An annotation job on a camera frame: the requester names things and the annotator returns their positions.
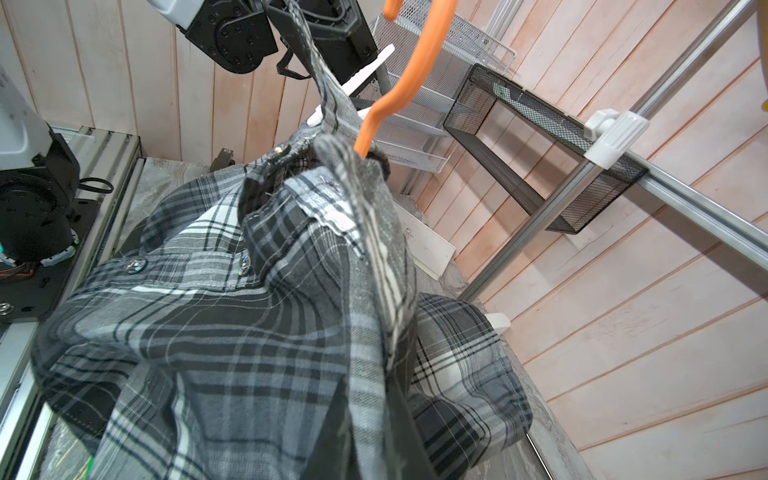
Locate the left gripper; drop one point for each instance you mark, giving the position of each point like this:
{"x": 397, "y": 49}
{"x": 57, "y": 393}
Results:
{"x": 338, "y": 29}

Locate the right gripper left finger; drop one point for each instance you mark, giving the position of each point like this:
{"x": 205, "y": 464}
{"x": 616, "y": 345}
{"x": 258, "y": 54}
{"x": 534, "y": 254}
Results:
{"x": 334, "y": 455}

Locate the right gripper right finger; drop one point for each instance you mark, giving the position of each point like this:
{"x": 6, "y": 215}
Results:
{"x": 405, "y": 455}

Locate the orange hanger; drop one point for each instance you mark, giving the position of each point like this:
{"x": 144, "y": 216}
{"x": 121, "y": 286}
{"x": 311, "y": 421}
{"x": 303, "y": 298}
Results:
{"x": 424, "y": 56}

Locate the grey plaid shirt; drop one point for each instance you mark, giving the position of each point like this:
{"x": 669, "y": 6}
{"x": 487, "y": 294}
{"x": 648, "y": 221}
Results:
{"x": 212, "y": 348}

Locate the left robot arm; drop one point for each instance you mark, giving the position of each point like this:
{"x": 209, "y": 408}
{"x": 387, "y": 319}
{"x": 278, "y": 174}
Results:
{"x": 121, "y": 66}

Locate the black mesh shelf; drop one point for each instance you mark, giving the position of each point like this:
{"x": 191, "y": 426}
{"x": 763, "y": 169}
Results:
{"x": 524, "y": 143}

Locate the white wire shelf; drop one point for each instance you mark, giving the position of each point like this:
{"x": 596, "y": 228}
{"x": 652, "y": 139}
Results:
{"x": 411, "y": 136}

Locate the aluminium front rail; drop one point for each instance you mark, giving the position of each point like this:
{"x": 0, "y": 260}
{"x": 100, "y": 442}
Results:
{"x": 25, "y": 419}

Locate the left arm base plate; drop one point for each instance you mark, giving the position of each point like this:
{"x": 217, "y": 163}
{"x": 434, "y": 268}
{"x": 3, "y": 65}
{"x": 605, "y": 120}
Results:
{"x": 36, "y": 296}

